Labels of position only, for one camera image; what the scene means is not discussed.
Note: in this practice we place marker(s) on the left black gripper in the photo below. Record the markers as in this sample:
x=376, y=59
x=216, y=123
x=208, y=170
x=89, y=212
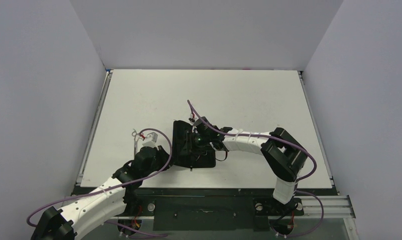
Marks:
x=164, y=156

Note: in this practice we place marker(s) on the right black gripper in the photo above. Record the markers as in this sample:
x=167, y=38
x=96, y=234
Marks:
x=194, y=139

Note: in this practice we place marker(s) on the black zippered tool case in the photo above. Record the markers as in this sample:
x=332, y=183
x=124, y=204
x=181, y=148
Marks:
x=185, y=149

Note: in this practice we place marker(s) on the silver thinning scissors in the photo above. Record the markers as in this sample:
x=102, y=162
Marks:
x=135, y=134

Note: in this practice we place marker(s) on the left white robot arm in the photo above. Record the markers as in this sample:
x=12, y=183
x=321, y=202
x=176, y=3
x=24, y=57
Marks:
x=113, y=197

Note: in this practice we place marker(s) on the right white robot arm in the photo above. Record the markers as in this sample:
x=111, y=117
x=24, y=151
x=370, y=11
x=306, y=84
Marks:
x=284, y=155

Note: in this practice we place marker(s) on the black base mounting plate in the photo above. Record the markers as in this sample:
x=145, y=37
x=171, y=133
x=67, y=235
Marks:
x=205, y=209

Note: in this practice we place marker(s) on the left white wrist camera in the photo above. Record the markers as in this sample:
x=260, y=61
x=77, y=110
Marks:
x=150, y=140

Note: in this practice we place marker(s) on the aluminium frame rail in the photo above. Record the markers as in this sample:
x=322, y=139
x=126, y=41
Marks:
x=93, y=128

